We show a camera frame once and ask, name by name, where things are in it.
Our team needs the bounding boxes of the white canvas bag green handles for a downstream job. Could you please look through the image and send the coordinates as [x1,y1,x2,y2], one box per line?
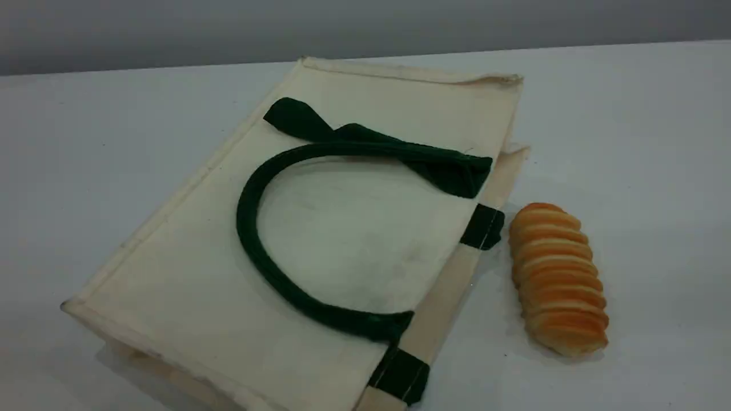
[60,56,532,411]

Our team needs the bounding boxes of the ridged golden toy bread loaf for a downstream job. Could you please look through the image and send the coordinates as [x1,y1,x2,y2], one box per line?
[508,203,610,358]

